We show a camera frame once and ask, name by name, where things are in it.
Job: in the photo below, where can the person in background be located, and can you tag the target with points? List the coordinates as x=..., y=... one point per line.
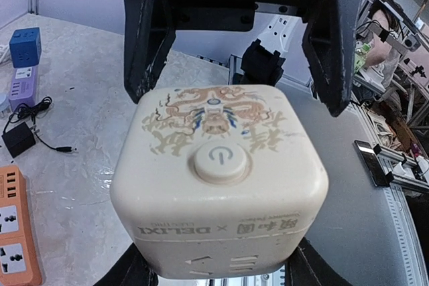
x=381, y=52

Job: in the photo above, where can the purple power strip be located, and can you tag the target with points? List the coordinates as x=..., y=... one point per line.
x=23, y=87

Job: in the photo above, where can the blue cube socket adapter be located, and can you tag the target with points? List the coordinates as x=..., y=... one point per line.
x=25, y=47

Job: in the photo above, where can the beige cube socket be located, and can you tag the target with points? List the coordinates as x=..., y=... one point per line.
x=218, y=181

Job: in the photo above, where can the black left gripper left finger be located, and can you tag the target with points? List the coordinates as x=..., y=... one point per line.
x=131, y=269

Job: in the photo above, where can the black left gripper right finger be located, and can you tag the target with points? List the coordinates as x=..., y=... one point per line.
x=305, y=266

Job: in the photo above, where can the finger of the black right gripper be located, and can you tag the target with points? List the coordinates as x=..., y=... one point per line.
x=329, y=44

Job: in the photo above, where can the orange power strip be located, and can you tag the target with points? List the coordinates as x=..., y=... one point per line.
x=19, y=263

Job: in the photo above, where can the black phone on rail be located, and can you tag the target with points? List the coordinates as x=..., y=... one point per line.
x=372, y=163

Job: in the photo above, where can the black power adapter with cable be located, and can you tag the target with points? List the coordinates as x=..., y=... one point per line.
x=19, y=133

